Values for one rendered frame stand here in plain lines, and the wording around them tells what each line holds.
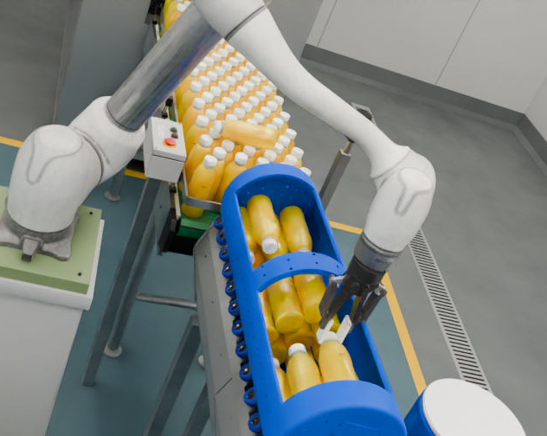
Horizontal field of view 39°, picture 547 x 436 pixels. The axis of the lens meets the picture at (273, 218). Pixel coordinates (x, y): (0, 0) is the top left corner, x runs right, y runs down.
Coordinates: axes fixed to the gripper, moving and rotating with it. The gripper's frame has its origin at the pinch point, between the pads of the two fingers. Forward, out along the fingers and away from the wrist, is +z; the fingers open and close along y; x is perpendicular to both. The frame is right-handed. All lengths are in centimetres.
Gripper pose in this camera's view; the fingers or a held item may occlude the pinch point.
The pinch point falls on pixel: (333, 330)
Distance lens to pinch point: 170.2
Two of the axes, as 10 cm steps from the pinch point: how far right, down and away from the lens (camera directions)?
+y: 9.2, 1.9, 3.4
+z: -3.5, 7.9, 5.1
